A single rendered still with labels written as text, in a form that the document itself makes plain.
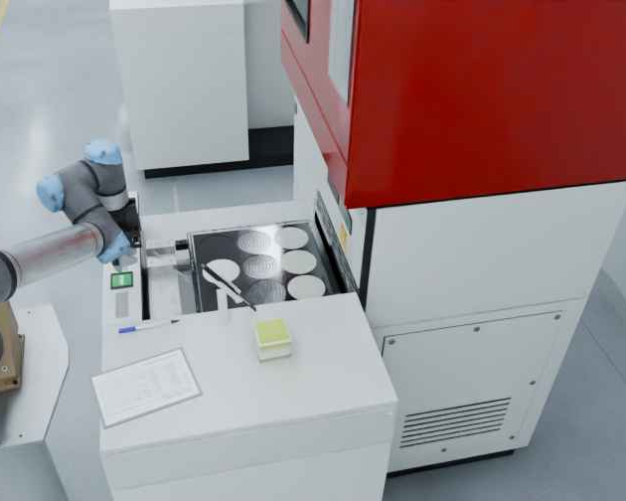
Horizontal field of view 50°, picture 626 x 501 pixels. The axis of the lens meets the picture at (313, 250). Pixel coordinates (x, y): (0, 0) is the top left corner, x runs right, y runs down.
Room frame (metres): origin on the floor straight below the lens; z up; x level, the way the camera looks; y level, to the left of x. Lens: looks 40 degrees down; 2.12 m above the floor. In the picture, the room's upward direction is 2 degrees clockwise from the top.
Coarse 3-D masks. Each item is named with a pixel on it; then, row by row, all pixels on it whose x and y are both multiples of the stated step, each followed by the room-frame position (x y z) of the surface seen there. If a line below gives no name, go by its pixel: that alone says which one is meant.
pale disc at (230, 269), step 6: (210, 264) 1.38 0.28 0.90; (216, 264) 1.38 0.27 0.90; (222, 264) 1.38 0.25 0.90; (228, 264) 1.38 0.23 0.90; (234, 264) 1.38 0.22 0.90; (204, 270) 1.35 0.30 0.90; (216, 270) 1.36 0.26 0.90; (222, 270) 1.36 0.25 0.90; (228, 270) 1.36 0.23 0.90; (234, 270) 1.36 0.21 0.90; (204, 276) 1.33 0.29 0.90; (210, 276) 1.33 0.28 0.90; (228, 276) 1.33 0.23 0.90; (234, 276) 1.33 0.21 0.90
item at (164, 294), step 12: (156, 276) 1.34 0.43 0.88; (168, 276) 1.35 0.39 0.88; (156, 288) 1.30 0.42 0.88; (168, 288) 1.30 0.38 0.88; (156, 300) 1.25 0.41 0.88; (168, 300) 1.25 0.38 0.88; (180, 300) 1.26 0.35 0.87; (156, 312) 1.21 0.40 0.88; (168, 312) 1.21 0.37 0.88; (180, 312) 1.21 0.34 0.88
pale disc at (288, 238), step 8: (280, 232) 1.54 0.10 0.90; (288, 232) 1.54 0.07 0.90; (296, 232) 1.54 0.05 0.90; (304, 232) 1.54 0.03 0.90; (280, 240) 1.50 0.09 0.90; (288, 240) 1.50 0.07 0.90; (296, 240) 1.50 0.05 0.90; (304, 240) 1.51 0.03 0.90; (288, 248) 1.47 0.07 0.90; (296, 248) 1.47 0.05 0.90
